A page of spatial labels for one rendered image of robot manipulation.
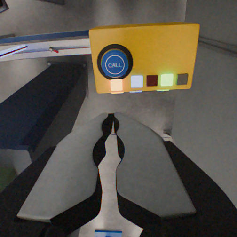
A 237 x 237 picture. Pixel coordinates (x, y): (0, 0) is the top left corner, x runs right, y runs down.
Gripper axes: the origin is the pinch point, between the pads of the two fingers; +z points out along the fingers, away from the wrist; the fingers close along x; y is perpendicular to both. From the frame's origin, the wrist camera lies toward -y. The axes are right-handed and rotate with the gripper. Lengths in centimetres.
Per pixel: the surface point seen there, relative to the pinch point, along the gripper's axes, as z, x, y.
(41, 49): 38.0, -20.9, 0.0
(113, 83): 15.1, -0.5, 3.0
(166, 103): 123, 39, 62
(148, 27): 15.7, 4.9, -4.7
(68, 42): 36.8, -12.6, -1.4
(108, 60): 14.6, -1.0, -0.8
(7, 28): 123, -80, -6
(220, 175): 41, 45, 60
